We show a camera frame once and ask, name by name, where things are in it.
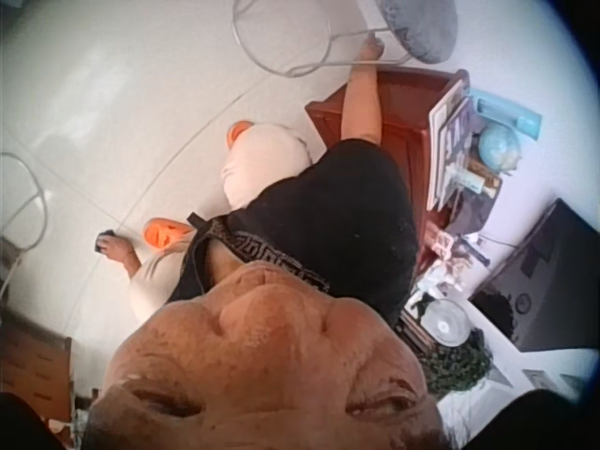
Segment person's right hand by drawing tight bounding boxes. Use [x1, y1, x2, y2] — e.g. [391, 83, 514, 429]
[357, 36, 387, 65]

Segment person's left hand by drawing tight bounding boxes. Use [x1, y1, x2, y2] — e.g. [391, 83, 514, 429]
[95, 229, 131, 260]

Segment grey cushioned metal stool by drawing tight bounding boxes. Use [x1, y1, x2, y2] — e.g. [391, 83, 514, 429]
[232, 0, 459, 79]

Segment red-brown wooden cabinet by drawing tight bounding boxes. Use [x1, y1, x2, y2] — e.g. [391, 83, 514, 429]
[304, 67, 470, 278]

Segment stack of printed magazines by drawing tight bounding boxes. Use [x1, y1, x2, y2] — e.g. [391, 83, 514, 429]
[425, 79, 482, 212]

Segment brown wooden furniture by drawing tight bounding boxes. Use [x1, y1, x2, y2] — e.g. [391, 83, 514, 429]
[0, 307, 76, 426]

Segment light blue telephone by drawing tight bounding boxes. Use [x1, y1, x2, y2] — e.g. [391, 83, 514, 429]
[468, 88, 545, 140]

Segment small blue globe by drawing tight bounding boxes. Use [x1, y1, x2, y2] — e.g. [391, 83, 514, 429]
[476, 125, 524, 173]

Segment person's legs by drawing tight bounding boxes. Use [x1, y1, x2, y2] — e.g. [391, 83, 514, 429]
[127, 120, 313, 324]

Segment white tube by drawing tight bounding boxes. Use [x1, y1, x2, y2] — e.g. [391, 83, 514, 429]
[447, 168, 488, 194]

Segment heap of small desk items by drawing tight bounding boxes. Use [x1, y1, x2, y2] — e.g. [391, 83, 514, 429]
[412, 219, 493, 306]

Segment clear glass ashtray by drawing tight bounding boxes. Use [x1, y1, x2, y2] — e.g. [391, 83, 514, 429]
[421, 299, 473, 349]

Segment black monitor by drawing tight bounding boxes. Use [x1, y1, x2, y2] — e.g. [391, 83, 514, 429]
[470, 197, 600, 353]

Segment green potted plant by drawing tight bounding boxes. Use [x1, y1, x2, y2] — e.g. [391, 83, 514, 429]
[419, 327, 496, 399]

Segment metal stool frame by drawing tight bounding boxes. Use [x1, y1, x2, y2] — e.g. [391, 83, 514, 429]
[0, 150, 50, 292]

